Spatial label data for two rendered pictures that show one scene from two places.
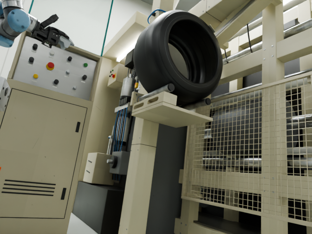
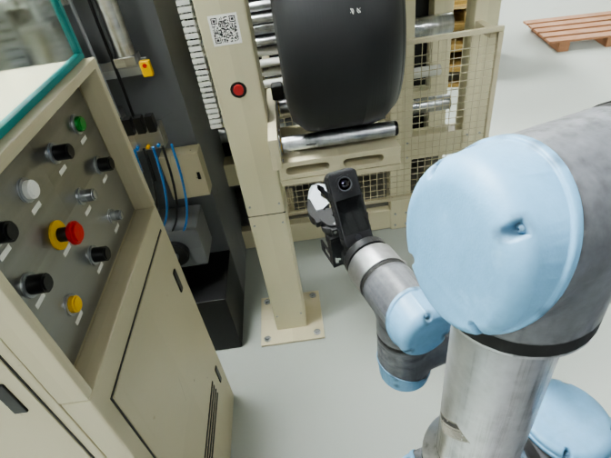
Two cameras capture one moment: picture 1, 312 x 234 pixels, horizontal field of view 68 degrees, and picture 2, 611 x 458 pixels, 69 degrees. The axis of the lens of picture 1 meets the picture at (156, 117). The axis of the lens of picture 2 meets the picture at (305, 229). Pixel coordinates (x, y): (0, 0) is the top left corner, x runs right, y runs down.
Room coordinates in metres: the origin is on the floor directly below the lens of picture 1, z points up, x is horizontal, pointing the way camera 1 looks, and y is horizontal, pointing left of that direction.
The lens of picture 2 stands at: (0.81, 1.08, 1.50)
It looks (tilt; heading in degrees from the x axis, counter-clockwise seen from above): 38 degrees down; 302
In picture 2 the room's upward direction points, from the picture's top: 9 degrees counter-clockwise
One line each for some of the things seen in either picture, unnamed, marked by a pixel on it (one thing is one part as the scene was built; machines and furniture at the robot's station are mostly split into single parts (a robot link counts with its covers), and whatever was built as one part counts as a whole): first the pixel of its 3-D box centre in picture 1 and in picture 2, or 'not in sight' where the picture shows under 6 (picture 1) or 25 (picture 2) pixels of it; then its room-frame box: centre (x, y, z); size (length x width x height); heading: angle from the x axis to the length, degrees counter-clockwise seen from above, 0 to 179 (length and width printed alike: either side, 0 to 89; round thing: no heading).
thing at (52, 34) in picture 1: (46, 34); (352, 241); (1.03, 0.60, 1.04); 0.12 x 0.08 x 0.09; 138
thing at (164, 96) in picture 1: (152, 105); (337, 156); (1.32, 0.03, 0.84); 0.36 x 0.09 x 0.06; 31
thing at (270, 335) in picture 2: not in sight; (291, 316); (1.60, 0.06, 0.01); 0.27 x 0.27 x 0.02; 31
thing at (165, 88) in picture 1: (154, 94); (337, 136); (1.32, 0.03, 0.90); 0.35 x 0.05 x 0.05; 31
